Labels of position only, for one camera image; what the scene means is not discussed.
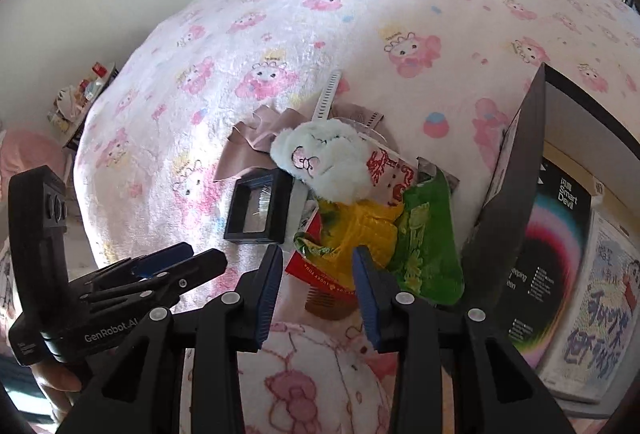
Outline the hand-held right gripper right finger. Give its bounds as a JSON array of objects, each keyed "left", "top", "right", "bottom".
[{"left": 351, "top": 246, "right": 576, "bottom": 434}]

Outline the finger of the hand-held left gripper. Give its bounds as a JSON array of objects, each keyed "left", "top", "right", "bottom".
[
  {"left": 80, "top": 242, "right": 197, "bottom": 297},
  {"left": 80, "top": 249, "right": 227, "bottom": 315}
]

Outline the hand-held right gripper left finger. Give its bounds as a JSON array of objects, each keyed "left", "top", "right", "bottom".
[{"left": 57, "top": 244, "right": 285, "bottom": 434}]

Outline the red booklet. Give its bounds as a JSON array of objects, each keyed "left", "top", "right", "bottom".
[{"left": 285, "top": 214, "right": 361, "bottom": 302}]

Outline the yellow snack packet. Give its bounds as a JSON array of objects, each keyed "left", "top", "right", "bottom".
[{"left": 294, "top": 199, "right": 403, "bottom": 271}]

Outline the green snack packet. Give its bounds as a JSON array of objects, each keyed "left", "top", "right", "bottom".
[{"left": 387, "top": 169, "right": 466, "bottom": 307}]

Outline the black storage box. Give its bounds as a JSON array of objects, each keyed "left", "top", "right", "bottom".
[{"left": 462, "top": 62, "right": 640, "bottom": 405}]

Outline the person's left hand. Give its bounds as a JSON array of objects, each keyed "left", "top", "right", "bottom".
[{"left": 30, "top": 355, "right": 87, "bottom": 417}]

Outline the brown wooden comb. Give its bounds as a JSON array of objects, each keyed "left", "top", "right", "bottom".
[{"left": 305, "top": 291, "right": 358, "bottom": 317}]

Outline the black display case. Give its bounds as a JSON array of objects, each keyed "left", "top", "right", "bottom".
[{"left": 223, "top": 169, "right": 293, "bottom": 245}]

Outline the pink cushion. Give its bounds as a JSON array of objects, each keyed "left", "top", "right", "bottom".
[{"left": 0, "top": 129, "right": 66, "bottom": 199}]

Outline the white cloth with pink outlines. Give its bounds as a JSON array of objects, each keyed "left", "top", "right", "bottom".
[{"left": 181, "top": 321, "right": 401, "bottom": 434}]

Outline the white packet with red print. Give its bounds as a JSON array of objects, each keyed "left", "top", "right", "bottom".
[{"left": 365, "top": 144, "right": 421, "bottom": 207}]

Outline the pink bow cloth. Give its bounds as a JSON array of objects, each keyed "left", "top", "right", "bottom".
[{"left": 214, "top": 106, "right": 308, "bottom": 182}]

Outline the dark foil packet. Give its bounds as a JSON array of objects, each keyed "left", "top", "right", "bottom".
[{"left": 417, "top": 157, "right": 461, "bottom": 195}]

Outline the white plush toy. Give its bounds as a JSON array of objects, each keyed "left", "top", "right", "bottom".
[{"left": 270, "top": 119, "right": 373, "bottom": 205}]

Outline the cluttered bedside shelf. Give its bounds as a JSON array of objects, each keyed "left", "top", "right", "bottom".
[{"left": 47, "top": 62, "right": 121, "bottom": 149}]

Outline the film strip card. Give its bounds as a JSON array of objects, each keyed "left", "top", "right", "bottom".
[{"left": 332, "top": 104, "right": 386, "bottom": 135}]

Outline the black rainbow booklet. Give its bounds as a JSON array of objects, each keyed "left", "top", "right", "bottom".
[{"left": 505, "top": 159, "right": 593, "bottom": 370}]

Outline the comic print paper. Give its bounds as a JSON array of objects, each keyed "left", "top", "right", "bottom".
[{"left": 537, "top": 209, "right": 640, "bottom": 402}]

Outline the pink cartoon printed blanket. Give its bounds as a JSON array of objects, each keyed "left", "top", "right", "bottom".
[{"left": 74, "top": 0, "right": 640, "bottom": 330}]

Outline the white watch strap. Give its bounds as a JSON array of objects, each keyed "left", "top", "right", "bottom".
[{"left": 311, "top": 70, "right": 344, "bottom": 123}]

